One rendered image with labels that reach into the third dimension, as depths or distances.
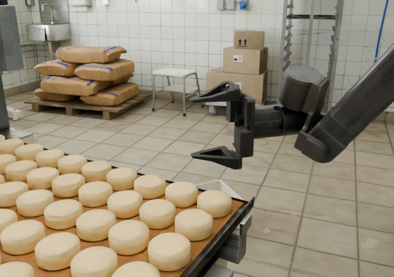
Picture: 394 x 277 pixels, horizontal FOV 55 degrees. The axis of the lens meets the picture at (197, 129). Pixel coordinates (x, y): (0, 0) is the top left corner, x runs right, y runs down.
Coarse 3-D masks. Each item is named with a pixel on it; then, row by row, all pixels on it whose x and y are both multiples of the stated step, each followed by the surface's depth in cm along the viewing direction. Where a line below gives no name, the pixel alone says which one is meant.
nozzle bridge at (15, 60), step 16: (0, 16) 92; (0, 32) 93; (16, 32) 96; (0, 48) 95; (16, 48) 97; (0, 64) 96; (16, 64) 98; (0, 80) 106; (0, 96) 106; (0, 112) 107; (0, 128) 108
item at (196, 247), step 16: (16, 160) 72; (0, 208) 55; (16, 208) 55; (96, 208) 55; (176, 208) 55; (224, 224) 51; (0, 240) 48; (80, 240) 48; (208, 240) 48; (16, 256) 45; (32, 256) 45; (128, 256) 45; (144, 256) 45; (192, 256) 45; (48, 272) 42; (64, 272) 42; (160, 272) 42; (176, 272) 42
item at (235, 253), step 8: (248, 216) 52; (240, 224) 51; (248, 224) 52; (232, 232) 52; (240, 232) 51; (232, 240) 52; (240, 240) 52; (224, 248) 54; (232, 248) 53; (240, 248) 53; (216, 256) 55; (224, 256) 54; (232, 256) 53; (240, 256) 53
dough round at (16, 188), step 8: (0, 184) 58; (8, 184) 58; (16, 184) 58; (24, 184) 58; (0, 192) 56; (8, 192) 56; (16, 192) 56; (24, 192) 57; (0, 200) 55; (8, 200) 55
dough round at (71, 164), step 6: (66, 156) 69; (72, 156) 69; (78, 156) 69; (84, 156) 69; (60, 162) 66; (66, 162) 66; (72, 162) 66; (78, 162) 66; (84, 162) 67; (60, 168) 66; (66, 168) 65; (72, 168) 65; (78, 168) 66
